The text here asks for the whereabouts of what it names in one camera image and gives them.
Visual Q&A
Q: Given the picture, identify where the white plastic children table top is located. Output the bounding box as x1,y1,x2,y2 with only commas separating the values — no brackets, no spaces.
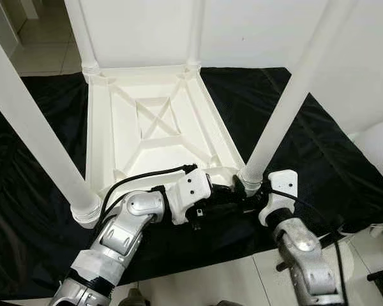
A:
83,64,256,205

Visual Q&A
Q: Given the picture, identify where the white plastic table leg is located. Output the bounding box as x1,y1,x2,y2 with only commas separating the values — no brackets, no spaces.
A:
0,25,103,229
65,0,101,74
239,0,358,192
186,0,205,69

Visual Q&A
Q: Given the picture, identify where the black metal worktable leg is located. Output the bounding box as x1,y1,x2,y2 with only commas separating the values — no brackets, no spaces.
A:
276,231,340,272

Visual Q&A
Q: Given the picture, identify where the black tablecloth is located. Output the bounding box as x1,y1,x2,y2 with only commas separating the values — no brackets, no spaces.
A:
0,67,383,300

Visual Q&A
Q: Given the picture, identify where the grey left robot foot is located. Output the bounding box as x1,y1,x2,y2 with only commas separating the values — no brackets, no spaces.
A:
123,290,149,306

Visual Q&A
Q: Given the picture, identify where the white fan head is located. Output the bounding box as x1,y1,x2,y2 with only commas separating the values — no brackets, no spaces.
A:
350,120,383,189

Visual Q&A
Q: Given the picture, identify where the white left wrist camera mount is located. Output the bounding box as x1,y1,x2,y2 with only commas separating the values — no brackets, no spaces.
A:
169,169,213,225

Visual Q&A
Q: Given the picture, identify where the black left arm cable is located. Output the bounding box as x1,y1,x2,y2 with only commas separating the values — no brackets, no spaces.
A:
96,164,197,224

